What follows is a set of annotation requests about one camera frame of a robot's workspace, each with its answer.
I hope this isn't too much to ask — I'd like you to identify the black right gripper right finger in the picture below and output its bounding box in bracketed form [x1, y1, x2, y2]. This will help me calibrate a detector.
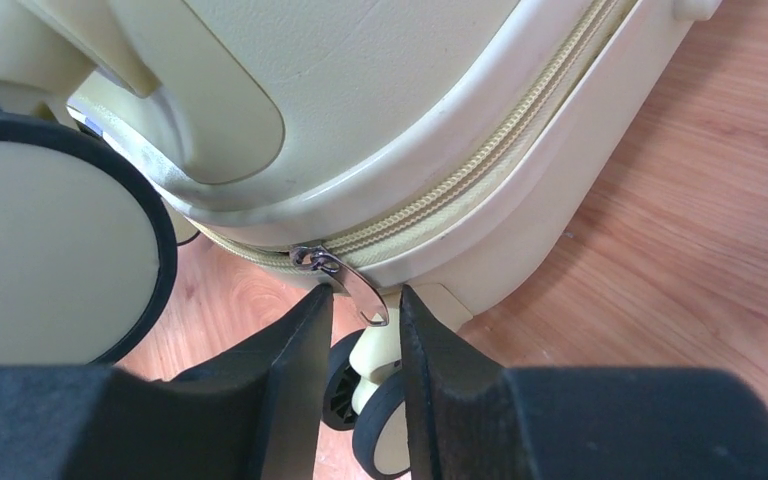
[399, 287, 768, 479]

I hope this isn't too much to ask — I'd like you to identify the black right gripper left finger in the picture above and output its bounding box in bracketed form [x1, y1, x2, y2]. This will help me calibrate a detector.
[0, 285, 334, 479]

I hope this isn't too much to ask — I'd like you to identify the cream suitcase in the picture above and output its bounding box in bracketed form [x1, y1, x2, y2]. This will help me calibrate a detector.
[0, 1, 718, 479]

